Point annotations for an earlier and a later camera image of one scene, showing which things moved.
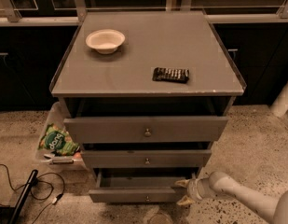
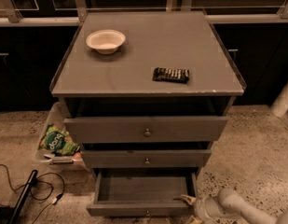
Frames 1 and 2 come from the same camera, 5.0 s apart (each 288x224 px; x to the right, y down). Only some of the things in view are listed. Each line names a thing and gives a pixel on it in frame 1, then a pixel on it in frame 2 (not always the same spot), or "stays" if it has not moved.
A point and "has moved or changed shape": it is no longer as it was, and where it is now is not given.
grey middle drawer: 149,158 stays
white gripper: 192,189 to 200,207
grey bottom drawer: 138,185 has moved or changed shape
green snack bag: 57,140 stays
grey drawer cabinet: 147,95 stays
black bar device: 31,183 stays
